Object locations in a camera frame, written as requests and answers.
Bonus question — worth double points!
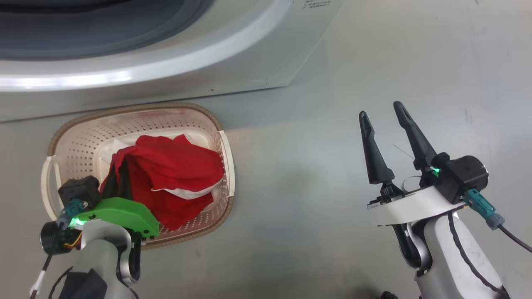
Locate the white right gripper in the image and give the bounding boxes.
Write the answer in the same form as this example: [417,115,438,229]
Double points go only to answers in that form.
[359,101,489,227]

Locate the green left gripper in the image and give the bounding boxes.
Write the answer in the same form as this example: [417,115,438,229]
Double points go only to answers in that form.
[40,160,160,255]

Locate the red garment white trim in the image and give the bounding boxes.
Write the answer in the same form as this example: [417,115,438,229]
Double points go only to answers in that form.
[100,134,225,231]

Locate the cream perforated laundry basket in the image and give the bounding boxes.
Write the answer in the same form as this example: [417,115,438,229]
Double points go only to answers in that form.
[40,103,236,250]

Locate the grey rubber door gasket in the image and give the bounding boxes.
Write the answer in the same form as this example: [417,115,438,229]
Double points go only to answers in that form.
[0,0,217,61]

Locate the white washing machine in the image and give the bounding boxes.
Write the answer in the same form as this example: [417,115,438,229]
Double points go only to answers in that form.
[0,0,345,123]

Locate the black left cable teal connector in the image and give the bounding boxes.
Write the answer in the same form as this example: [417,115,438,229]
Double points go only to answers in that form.
[29,199,86,299]

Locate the white cable label tag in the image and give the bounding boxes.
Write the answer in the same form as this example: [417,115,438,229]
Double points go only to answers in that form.
[30,270,47,293]

